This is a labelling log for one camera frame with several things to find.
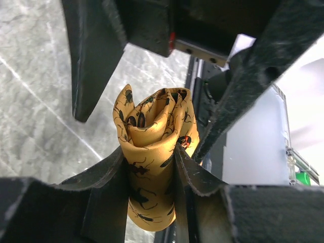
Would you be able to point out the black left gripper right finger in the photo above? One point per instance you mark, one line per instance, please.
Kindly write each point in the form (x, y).
(209, 210)

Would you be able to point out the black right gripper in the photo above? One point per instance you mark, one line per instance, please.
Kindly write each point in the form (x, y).
(204, 29)

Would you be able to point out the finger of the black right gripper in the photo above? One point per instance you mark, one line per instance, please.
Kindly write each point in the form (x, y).
(97, 39)
(293, 28)

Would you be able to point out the yellow beetle print tie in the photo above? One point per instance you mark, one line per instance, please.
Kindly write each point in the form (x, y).
(148, 134)

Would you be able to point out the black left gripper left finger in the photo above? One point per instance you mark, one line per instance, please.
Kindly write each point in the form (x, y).
(89, 207)

